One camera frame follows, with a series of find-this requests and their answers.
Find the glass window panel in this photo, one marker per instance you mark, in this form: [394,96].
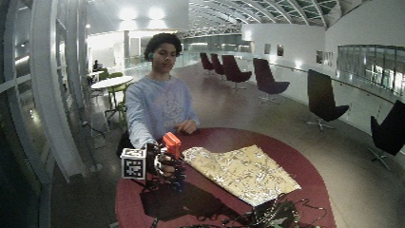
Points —
[370,68]

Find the the person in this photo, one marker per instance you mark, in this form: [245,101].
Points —
[157,104]

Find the dark red swivel chair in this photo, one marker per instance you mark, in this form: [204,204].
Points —
[217,64]
[233,72]
[322,102]
[268,81]
[390,130]
[205,62]

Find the white curved column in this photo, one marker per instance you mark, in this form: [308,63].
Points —
[51,95]

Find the cream floral cloth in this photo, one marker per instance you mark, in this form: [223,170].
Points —
[243,172]

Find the white marker cube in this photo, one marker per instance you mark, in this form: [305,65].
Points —
[133,164]

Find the wall handrail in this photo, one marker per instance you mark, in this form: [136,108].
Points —
[337,80]

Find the green earbud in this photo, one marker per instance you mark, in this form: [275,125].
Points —
[151,56]

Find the framed wall picture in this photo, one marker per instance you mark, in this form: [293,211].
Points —
[280,50]
[318,57]
[267,48]

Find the orange plastic tool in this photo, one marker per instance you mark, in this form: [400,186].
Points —
[172,144]

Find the green chair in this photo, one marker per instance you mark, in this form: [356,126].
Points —
[115,75]
[116,90]

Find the black electronic device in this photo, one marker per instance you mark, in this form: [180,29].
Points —
[273,212]

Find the white round table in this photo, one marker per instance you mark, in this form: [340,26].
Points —
[112,82]

